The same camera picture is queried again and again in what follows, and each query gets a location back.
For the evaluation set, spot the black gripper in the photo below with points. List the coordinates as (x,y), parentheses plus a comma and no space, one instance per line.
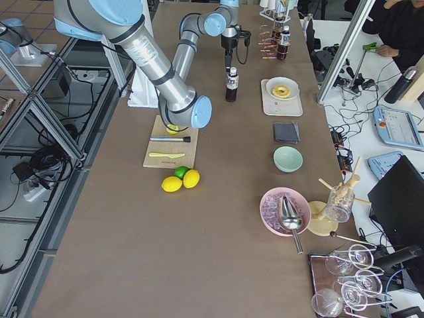
(228,43)

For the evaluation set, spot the tea bottle top slot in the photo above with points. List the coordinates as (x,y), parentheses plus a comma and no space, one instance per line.
(232,85)

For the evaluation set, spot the tea bottle slot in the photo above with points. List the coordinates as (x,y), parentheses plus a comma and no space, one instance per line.
(276,30)
(232,85)
(284,43)

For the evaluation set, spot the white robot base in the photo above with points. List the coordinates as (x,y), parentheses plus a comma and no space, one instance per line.
(143,93)

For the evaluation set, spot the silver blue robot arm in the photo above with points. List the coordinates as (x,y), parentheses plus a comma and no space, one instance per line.
(124,23)

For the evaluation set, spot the tea bottle right slot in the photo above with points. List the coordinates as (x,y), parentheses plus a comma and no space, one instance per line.
(284,43)

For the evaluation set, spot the tea bottle front slot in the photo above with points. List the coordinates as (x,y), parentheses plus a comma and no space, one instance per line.
(276,30)

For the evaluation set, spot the cream tray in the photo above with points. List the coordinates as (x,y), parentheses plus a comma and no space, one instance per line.
(275,107)

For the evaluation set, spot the wine glass tray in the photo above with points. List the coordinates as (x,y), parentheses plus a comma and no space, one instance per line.
(340,289)

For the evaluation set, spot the white plate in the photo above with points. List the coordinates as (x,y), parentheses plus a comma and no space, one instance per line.
(293,86)

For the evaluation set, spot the glazed donut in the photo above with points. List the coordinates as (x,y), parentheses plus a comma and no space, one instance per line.
(281,91)

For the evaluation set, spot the half lemon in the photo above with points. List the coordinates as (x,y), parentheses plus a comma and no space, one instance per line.
(172,129)

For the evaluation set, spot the steel muddler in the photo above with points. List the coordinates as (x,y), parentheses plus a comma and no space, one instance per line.
(170,139)

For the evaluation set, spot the grey folded cloth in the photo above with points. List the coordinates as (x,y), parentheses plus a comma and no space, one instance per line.
(286,132)

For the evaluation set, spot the wooden cutting board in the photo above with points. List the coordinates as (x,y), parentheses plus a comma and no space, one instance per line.
(171,147)

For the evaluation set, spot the yellow plastic knife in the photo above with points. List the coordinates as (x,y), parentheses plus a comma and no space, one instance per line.
(165,155)

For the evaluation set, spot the green bowl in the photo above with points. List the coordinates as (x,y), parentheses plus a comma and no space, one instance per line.
(287,159)

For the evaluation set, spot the green lime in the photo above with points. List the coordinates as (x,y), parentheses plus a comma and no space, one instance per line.
(181,171)

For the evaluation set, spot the upper yellow lemon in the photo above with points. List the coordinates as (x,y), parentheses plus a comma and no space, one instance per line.
(191,178)

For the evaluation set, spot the yellow lemon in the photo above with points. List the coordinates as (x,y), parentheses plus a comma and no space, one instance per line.
(171,184)
(191,178)

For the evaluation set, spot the lower yellow lemon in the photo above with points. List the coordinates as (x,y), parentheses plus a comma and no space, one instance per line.
(171,184)

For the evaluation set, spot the pink ice bowl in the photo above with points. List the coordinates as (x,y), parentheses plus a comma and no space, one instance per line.
(270,204)

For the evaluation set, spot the black thermos bottle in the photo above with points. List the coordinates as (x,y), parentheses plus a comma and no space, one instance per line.
(401,85)

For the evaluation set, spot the metal ice scoop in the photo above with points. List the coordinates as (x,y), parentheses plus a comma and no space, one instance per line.
(291,221)

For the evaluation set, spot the teach pendant tablet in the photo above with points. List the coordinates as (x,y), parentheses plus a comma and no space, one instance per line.
(397,128)

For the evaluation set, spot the glass jar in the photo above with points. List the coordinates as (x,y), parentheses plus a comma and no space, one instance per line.
(339,205)

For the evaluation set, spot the wooden cup stand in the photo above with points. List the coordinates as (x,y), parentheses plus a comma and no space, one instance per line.
(320,224)

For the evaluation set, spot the black monitor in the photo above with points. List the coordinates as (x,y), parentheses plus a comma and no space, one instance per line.
(397,204)

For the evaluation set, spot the copper wire bottle rack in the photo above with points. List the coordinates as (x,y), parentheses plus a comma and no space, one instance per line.
(268,50)

